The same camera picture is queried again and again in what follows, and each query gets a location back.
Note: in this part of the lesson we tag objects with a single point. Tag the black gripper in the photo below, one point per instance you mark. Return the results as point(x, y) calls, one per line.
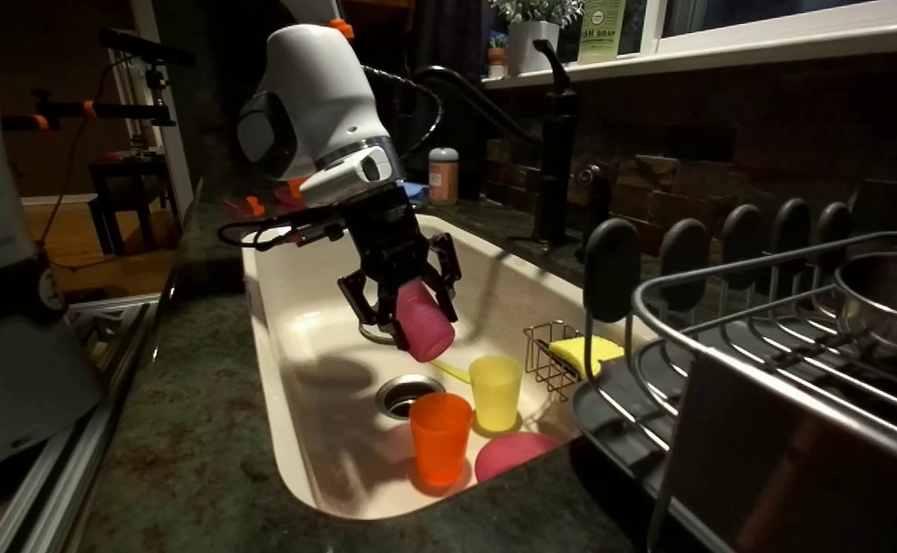
point(390, 236)

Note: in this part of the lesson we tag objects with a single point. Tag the pink plastic cup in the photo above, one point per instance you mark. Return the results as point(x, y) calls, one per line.
point(426, 325)

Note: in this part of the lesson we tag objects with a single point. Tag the yellow plastic cup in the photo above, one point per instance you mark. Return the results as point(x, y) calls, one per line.
point(497, 394)

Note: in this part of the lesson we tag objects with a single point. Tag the orange plastic cup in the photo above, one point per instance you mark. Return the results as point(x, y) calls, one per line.
point(441, 441)

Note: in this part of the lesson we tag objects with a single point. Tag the grey rack utensil holder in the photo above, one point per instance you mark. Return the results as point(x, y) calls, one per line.
point(726, 461)

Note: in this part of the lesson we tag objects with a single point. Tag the glass pot lid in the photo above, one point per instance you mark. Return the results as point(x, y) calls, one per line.
point(372, 330)

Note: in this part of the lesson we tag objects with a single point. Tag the yellow plastic spoon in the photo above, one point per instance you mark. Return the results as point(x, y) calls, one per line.
point(452, 370)

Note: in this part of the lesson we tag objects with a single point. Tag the metal sink drain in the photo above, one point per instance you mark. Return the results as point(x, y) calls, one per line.
point(411, 394)

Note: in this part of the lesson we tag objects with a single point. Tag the white sink basin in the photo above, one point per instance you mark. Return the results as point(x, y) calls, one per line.
point(305, 349)

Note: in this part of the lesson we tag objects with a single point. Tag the small orange object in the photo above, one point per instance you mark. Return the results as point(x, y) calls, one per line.
point(254, 206)

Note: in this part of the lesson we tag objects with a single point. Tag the yellow sponge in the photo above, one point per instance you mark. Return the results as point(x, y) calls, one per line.
point(586, 354)

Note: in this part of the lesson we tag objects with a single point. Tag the pink plate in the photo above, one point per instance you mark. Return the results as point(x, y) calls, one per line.
point(515, 457)

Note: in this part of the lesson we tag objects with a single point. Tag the dark bronze faucet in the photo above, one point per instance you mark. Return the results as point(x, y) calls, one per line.
point(561, 156)

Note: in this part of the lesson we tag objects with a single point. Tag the potted plant white pot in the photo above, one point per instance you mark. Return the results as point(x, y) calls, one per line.
point(534, 41)

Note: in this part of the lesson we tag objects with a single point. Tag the dark wooden stool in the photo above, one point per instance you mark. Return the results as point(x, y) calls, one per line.
point(130, 189)

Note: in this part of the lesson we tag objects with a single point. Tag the green dish soap bottle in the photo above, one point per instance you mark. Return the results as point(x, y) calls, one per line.
point(600, 28)

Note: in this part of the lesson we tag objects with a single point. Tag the black stand orange clamps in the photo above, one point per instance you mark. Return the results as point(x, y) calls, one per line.
point(69, 110)

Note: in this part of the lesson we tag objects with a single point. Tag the stainless steel bowl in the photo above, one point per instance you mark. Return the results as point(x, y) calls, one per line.
point(895, 297)

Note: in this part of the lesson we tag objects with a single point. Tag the metal cart frame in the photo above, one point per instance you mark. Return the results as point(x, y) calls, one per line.
point(69, 431)

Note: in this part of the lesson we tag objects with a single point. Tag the white window frame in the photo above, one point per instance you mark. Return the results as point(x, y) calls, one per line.
point(775, 41)

